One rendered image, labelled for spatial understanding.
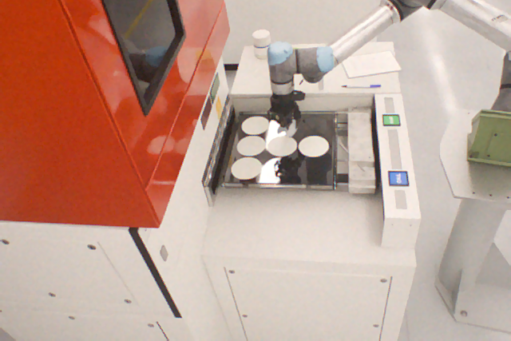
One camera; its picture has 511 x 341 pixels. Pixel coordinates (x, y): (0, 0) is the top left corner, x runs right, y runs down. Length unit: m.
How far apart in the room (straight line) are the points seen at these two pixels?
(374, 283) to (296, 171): 0.41
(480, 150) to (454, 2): 0.49
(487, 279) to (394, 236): 1.03
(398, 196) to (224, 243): 0.53
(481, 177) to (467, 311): 0.81
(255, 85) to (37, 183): 0.99
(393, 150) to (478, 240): 0.66
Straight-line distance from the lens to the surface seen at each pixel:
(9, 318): 1.67
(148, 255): 1.03
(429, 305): 2.22
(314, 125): 1.59
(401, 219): 1.25
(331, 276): 1.38
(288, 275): 1.39
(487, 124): 1.53
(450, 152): 1.65
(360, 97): 1.64
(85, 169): 0.86
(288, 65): 1.32
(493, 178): 1.60
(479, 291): 2.30
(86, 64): 0.69
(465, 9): 1.43
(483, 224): 1.86
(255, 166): 1.46
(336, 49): 1.46
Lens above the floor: 1.93
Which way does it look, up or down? 43 degrees down
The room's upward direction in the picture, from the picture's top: 9 degrees counter-clockwise
